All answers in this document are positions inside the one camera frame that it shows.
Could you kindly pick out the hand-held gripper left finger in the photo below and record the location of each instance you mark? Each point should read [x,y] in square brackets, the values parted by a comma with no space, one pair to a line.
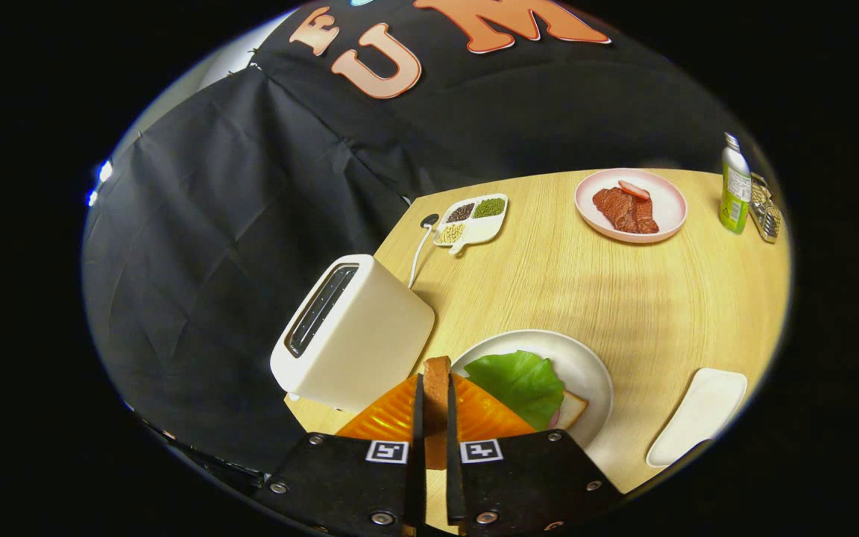
[418,418]

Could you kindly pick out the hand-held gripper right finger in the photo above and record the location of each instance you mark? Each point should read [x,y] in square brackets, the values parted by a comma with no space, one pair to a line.
[453,425]

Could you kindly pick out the toasted bread slice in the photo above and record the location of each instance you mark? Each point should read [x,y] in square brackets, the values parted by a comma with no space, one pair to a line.
[437,395]

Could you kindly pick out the green lettuce leaf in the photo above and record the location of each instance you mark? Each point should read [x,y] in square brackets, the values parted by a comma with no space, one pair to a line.
[519,384]

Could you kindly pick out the cream white toaster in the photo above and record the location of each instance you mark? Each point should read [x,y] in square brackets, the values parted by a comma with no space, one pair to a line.
[370,335]

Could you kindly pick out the pink ham slice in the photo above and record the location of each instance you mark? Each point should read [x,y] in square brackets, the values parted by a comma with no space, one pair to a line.
[553,420]

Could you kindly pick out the white bread slice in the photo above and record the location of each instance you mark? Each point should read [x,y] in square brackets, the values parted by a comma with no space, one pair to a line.
[573,409]

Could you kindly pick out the white round plate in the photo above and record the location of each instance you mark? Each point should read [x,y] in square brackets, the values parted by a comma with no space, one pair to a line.
[586,373]

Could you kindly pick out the white divided condiment dish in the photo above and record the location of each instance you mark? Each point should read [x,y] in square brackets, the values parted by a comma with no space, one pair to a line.
[474,227]

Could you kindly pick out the white rounded square plate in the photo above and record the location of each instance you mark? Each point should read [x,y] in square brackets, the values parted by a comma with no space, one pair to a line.
[698,414]

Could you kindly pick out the black backdrop cloth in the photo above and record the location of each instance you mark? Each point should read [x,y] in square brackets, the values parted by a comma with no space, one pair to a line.
[250,224]

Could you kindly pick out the brown meat pieces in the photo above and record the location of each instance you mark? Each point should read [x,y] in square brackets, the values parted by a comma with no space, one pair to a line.
[620,209]

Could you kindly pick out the red sausage slice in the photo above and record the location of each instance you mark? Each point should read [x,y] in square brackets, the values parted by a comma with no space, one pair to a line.
[634,190]

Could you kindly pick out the pink round plate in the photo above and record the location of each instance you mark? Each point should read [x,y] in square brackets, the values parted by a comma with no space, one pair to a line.
[664,201]

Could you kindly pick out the silver bottle green label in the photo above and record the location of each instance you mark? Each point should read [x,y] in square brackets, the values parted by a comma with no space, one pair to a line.
[735,194]

